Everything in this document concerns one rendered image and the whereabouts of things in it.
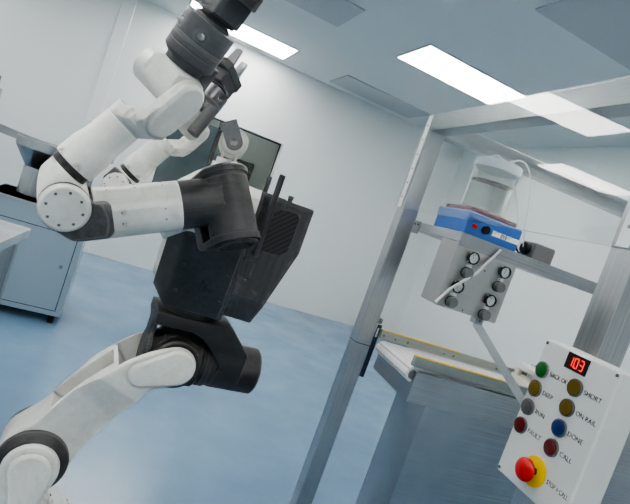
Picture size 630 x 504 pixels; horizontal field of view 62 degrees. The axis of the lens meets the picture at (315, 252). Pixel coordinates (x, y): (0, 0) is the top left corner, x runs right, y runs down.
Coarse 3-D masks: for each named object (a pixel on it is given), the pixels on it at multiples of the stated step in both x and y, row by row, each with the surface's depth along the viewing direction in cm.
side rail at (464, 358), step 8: (384, 336) 187; (392, 336) 187; (400, 336) 188; (400, 344) 189; (408, 344) 190; (416, 344) 191; (424, 344) 191; (432, 352) 193; (440, 352) 194; (448, 352) 195; (456, 352) 195; (456, 360) 196; (464, 360) 197; (472, 360) 198; (480, 360) 199; (488, 368) 200; (496, 368) 201; (512, 368) 204
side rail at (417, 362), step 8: (416, 360) 160; (424, 360) 161; (424, 368) 162; (432, 368) 162; (440, 368) 163; (448, 368) 164; (456, 368) 165; (456, 376) 165; (464, 376) 166; (472, 376) 167; (480, 376) 167; (480, 384) 168; (488, 384) 169; (496, 384) 170; (504, 384) 170; (512, 392) 172
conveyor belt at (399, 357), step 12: (384, 348) 181; (396, 348) 181; (408, 348) 189; (396, 360) 170; (408, 360) 169; (444, 360) 191; (408, 372) 162; (432, 372) 165; (480, 372) 192; (492, 372) 201
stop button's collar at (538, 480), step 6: (528, 456) 90; (534, 456) 89; (534, 462) 89; (540, 462) 88; (540, 468) 87; (540, 474) 87; (534, 480) 88; (540, 480) 87; (534, 486) 87; (552, 486) 84; (564, 498) 82
